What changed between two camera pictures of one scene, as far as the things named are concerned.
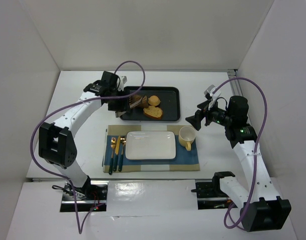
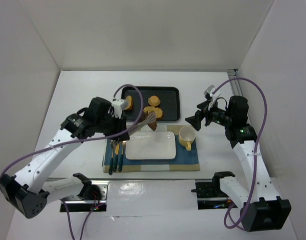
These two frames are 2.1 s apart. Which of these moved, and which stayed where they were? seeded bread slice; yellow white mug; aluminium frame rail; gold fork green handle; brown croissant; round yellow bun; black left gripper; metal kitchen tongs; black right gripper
Moved: metal kitchen tongs; brown croissant; black left gripper
Stayed: black right gripper; aluminium frame rail; gold fork green handle; round yellow bun; yellow white mug; seeded bread slice
